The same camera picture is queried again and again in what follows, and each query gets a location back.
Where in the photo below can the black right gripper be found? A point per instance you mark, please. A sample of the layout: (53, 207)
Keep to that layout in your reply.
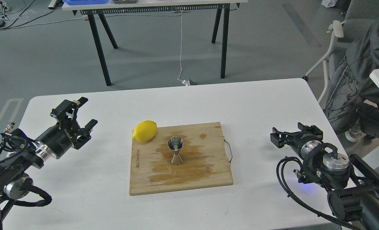
(302, 143)

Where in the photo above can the yellow lemon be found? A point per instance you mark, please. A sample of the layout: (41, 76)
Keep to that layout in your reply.
(144, 131)

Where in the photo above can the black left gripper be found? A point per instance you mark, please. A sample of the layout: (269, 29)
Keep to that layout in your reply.
(55, 141)

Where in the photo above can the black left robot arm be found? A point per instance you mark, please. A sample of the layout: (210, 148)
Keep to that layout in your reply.
(18, 152)

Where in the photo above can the steel double jigger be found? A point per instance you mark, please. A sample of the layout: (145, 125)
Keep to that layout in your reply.
(175, 144)

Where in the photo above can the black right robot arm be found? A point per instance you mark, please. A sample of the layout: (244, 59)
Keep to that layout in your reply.
(352, 186)

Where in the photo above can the bamboo cutting board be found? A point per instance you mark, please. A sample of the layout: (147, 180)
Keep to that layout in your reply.
(205, 163)

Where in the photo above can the grey white office chair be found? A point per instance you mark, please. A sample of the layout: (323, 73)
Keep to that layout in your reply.
(359, 17)

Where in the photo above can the person in grey clothes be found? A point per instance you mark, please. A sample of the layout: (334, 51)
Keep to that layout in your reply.
(352, 97)

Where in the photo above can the blue plastic tray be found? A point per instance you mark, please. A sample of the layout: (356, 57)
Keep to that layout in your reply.
(84, 2)

